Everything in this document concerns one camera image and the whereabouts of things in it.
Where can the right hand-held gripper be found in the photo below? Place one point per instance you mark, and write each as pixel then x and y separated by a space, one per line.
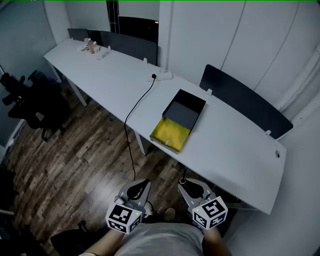
pixel 211 212

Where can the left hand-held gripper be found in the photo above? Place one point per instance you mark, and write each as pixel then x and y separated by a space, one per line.
pixel 122 216

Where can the black box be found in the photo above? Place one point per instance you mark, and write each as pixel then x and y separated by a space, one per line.
pixel 183 112

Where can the person's right forearm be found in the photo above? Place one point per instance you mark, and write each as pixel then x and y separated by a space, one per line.
pixel 216 242

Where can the person's left forearm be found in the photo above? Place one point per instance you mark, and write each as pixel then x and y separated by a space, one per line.
pixel 105 242

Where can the person's left shoe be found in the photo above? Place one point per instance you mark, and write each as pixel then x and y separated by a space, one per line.
pixel 150 208

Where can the person's shoe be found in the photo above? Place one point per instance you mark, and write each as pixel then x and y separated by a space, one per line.
pixel 150 208
pixel 170 213

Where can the person's right shoe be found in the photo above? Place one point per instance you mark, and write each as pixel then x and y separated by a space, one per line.
pixel 170 213

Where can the white desk leg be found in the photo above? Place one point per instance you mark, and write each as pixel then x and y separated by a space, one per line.
pixel 77 92
pixel 141 142
pixel 54 71

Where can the person's grey shirt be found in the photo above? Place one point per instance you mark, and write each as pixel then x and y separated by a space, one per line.
pixel 162 240

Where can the dark grey desk divider panel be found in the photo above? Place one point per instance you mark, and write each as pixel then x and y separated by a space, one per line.
pixel 77 33
pixel 130 46
pixel 245 100

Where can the white power strip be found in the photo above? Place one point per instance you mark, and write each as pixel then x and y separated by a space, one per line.
pixel 163 75

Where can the white power adapter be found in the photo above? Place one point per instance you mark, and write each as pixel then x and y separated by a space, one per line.
pixel 162 71

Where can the black office chair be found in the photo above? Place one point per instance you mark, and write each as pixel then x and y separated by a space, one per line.
pixel 42 100

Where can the clear plastic bottle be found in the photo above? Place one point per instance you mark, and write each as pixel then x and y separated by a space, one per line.
pixel 99 53

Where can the brown liquid bottle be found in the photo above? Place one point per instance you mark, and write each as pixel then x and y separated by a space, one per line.
pixel 91 48

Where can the small white bottle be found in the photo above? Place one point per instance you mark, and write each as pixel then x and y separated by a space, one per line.
pixel 95 45

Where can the red capped white bottle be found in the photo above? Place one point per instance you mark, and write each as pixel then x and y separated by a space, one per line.
pixel 86 41

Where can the dark window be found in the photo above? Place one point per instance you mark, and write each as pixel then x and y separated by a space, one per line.
pixel 137 27

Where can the white wall conduit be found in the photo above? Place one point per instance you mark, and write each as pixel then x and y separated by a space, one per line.
pixel 300 82

